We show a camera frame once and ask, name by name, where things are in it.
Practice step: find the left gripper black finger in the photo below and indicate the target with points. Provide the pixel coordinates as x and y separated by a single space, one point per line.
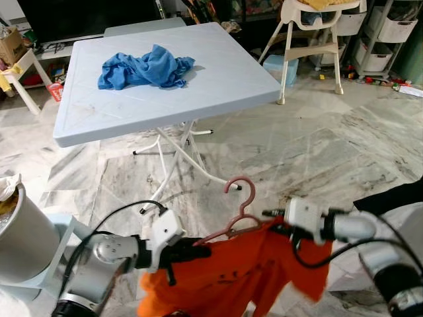
199 246
197 257

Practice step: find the orange printed t-shirt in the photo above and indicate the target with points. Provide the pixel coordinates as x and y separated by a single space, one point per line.
225 277

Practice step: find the terracotta plastic clothes hanger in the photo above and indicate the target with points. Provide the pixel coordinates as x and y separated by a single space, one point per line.
251 185

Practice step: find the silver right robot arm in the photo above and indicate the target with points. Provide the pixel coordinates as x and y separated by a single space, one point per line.
353 226

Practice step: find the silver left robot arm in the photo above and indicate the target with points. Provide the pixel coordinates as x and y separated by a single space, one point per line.
109 251

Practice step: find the black hanging garment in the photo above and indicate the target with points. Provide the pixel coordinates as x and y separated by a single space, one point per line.
396 195

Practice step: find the round white laundry tub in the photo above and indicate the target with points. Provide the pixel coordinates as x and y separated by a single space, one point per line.
26 244

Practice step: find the light blue plastic box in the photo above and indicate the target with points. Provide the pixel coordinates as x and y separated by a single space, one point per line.
277 69

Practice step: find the white beige baby high chair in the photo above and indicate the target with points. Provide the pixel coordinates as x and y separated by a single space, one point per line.
310 49

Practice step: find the blue crumpled cloth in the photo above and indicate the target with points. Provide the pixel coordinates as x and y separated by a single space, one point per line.
145 69

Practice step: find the white paper sheet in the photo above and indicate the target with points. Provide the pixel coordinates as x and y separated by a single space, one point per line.
410 91

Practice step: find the red white carton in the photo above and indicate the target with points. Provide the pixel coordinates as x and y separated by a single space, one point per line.
56 91

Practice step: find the green plastic bin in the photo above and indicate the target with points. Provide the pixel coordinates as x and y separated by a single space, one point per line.
413 56

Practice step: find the white drawer trolley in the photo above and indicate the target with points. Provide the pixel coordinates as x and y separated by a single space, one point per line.
386 30

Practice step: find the yellow folded cloth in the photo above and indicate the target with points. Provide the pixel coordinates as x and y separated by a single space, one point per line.
320 4

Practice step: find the white low tv shelf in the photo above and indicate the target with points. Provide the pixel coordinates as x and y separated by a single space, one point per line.
66 47

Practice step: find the small white table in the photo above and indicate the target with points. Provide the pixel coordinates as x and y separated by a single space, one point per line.
26 63

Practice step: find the small yellow garment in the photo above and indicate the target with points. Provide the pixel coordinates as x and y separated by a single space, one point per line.
5 79

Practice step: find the black television screen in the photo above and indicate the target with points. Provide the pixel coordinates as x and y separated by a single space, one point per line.
86 20

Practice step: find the brown cardboard box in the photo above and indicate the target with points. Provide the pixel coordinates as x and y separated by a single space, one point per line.
10 46

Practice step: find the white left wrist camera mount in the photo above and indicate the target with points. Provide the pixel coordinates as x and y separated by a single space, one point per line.
165 231

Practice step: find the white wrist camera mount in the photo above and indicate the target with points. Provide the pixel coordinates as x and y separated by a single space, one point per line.
304 214
165 231

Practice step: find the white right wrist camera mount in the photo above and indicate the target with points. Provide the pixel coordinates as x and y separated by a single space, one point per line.
304 214

